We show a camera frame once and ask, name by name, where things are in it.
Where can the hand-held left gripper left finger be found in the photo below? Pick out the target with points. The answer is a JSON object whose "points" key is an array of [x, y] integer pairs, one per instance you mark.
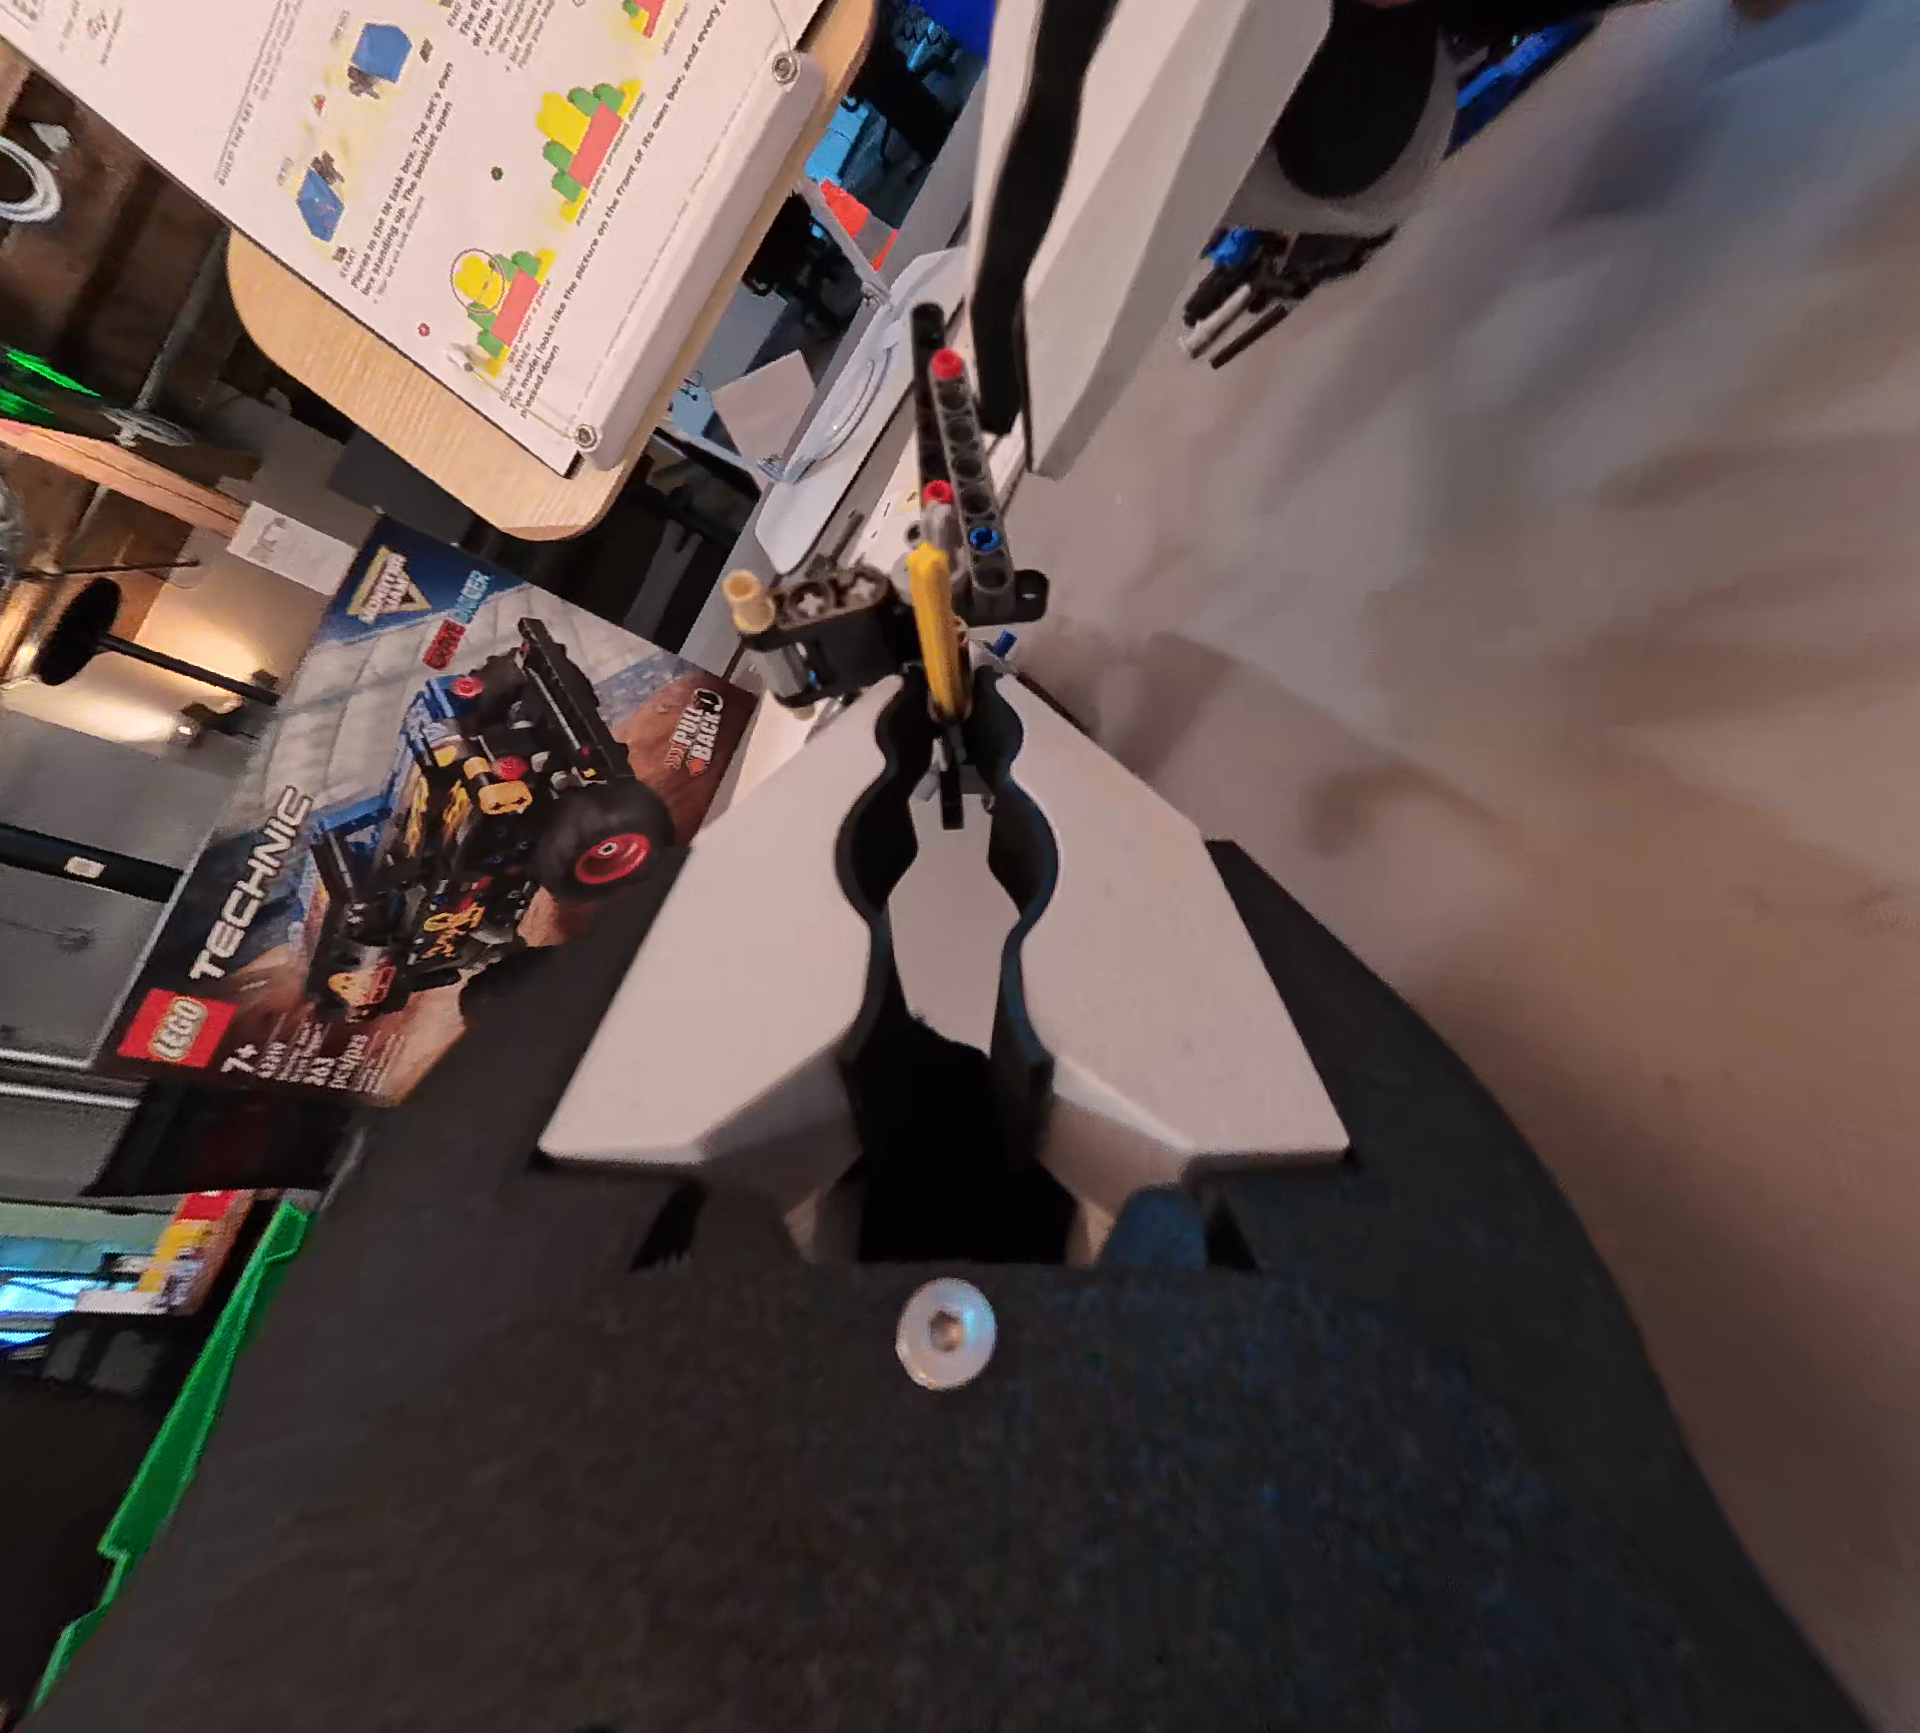
{"points": [[720, 1000]]}

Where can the green plastic bin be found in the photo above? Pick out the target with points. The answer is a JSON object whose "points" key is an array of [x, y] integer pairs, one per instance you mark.
{"points": [[195, 1433]]}

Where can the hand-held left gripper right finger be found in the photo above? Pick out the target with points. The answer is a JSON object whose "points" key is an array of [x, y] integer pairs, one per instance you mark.
{"points": [[1170, 1000]]}

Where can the scattered small lego pieces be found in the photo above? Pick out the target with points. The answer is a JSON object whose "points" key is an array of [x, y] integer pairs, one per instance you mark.
{"points": [[1275, 263]]}

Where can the lego set box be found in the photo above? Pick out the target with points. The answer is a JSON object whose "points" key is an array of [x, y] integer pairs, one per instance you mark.
{"points": [[451, 790]]}

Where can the black lego beam assembly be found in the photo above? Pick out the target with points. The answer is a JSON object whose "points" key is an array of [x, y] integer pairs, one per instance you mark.
{"points": [[961, 442]]}

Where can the white instruction sheet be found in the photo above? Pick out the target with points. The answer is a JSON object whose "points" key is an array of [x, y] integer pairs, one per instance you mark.
{"points": [[374, 39]]}

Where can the white stand base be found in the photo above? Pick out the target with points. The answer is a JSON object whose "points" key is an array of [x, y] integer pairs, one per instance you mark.
{"points": [[849, 407]]}

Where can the wooden display board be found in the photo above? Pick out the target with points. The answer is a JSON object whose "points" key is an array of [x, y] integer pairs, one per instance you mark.
{"points": [[451, 458]]}

